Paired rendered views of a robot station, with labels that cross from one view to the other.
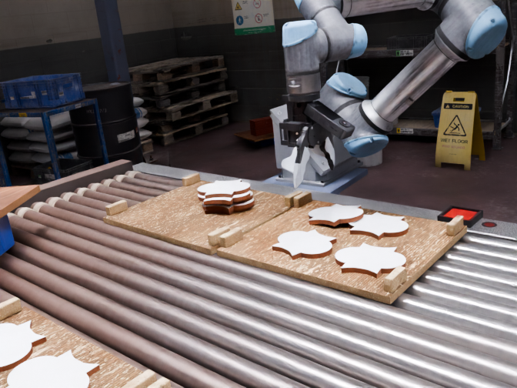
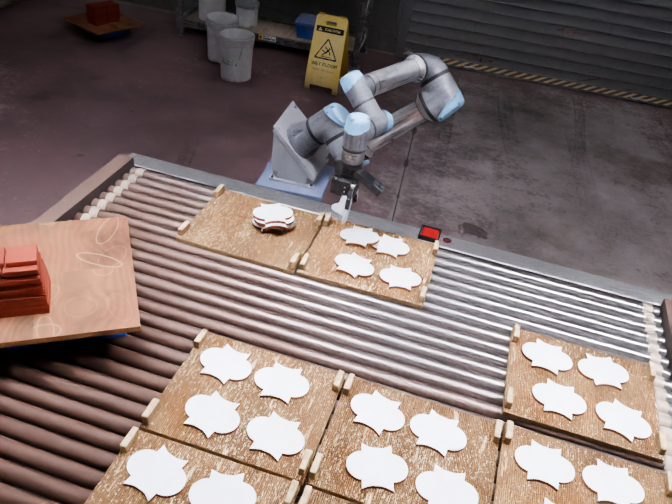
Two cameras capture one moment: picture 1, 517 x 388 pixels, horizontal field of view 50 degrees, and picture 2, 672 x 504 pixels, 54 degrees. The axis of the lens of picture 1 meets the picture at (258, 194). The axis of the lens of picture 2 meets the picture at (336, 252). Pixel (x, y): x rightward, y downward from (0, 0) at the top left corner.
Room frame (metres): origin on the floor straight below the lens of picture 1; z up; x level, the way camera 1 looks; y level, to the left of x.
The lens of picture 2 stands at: (-0.35, 0.85, 2.23)
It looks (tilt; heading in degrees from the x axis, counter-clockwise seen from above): 36 degrees down; 329
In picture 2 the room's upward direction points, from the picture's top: 9 degrees clockwise
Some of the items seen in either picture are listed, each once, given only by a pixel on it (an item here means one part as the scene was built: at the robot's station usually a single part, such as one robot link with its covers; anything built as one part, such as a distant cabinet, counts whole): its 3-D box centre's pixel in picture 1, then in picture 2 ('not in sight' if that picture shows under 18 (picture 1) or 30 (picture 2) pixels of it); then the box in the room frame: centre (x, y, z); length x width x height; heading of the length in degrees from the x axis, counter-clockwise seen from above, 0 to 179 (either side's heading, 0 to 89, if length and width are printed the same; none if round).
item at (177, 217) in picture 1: (204, 211); (254, 228); (1.38, 0.15, 0.93); 0.41 x 0.35 x 0.02; 47
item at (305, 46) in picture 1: (301, 47); (356, 132); (1.25, -0.13, 1.33); 0.09 x 0.08 x 0.11; 113
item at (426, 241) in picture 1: (341, 240); (371, 259); (1.10, -0.17, 0.93); 0.41 x 0.35 x 0.02; 48
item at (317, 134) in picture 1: (303, 119); (347, 176); (1.25, -0.12, 1.17); 0.09 x 0.08 x 0.12; 48
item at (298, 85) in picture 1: (302, 84); (352, 155); (1.25, -0.12, 1.25); 0.08 x 0.08 x 0.05
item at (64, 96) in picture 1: (43, 91); not in sight; (4.43, 1.58, 0.96); 0.50 x 0.38 x 0.21; 67
